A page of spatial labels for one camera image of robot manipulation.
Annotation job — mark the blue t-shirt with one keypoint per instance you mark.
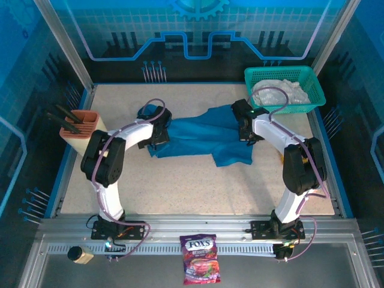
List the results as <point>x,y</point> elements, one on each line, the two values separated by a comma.
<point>204,135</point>

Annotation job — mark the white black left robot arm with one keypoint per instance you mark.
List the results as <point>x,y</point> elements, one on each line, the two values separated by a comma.
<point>105,162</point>

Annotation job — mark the white t-shirt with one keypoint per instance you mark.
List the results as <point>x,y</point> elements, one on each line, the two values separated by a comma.
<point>288,93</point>

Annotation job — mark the teal plastic basket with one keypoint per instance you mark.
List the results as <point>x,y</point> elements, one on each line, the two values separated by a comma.
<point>306,72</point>

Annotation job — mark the terracotta cream utensil holder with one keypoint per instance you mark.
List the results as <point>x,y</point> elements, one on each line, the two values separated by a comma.
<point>78,135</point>

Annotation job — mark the black utensil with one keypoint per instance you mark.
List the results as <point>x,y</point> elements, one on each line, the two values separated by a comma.
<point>68,113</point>
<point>61,122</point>

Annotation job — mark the purple Fox's candy bag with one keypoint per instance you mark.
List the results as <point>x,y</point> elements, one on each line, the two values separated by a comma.
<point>200,261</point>

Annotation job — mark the black gold small jar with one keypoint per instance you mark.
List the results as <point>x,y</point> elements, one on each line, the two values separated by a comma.
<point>78,255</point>

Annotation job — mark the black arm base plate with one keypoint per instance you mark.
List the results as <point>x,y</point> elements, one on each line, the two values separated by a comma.
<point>135,231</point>
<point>261,229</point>

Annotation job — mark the aluminium frame beam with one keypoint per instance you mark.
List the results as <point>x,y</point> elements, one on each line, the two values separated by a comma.
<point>195,225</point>

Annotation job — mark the aluminium frame post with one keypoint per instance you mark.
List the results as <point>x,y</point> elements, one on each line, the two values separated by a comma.
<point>337,30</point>
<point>64,45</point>

